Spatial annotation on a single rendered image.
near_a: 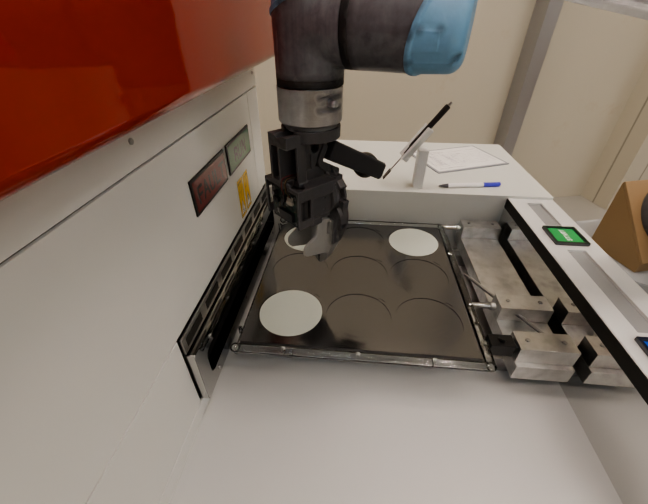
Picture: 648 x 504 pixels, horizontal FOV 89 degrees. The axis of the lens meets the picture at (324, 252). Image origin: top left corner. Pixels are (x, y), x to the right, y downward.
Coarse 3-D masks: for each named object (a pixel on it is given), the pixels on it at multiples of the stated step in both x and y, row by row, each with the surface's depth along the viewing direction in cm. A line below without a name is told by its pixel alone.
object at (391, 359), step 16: (240, 352) 47; (256, 352) 47; (272, 352) 47; (288, 352) 46; (304, 352) 46; (320, 352) 46; (336, 352) 46; (352, 352) 46; (368, 352) 46; (448, 368) 45; (464, 368) 45; (480, 368) 45
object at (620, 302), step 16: (528, 208) 68; (544, 208) 69; (560, 208) 68; (528, 224) 63; (544, 224) 63; (560, 224) 63; (576, 224) 63; (544, 240) 58; (592, 240) 58; (560, 256) 55; (576, 256) 55; (592, 256) 55; (608, 256) 55; (576, 272) 51; (592, 272) 52; (608, 272) 51; (624, 272) 51; (592, 288) 48; (608, 288) 49; (624, 288) 48; (640, 288) 48; (592, 304) 46; (608, 304) 46; (624, 304) 46; (640, 304) 46; (608, 320) 43; (624, 320) 43; (640, 320) 44; (624, 336) 41; (640, 336) 41; (640, 352) 39; (640, 368) 38
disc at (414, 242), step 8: (400, 232) 72; (408, 232) 72; (416, 232) 72; (424, 232) 72; (392, 240) 69; (400, 240) 69; (408, 240) 69; (416, 240) 69; (424, 240) 69; (432, 240) 69; (400, 248) 67; (408, 248) 67; (416, 248) 67; (424, 248) 67; (432, 248) 67
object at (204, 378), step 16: (256, 224) 66; (272, 224) 80; (256, 240) 65; (240, 256) 58; (256, 256) 69; (240, 272) 57; (256, 272) 67; (224, 288) 51; (240, 288) 61; (224, 304) 50; (240, 304) 58; (208, 320) 46; (240, 320) 58; (208, 336) 45; (224, 336) 52; (192, 352) 42; (224, 352) 51; (192, 368) 42; (208, 368) 45; (208, 384) 46
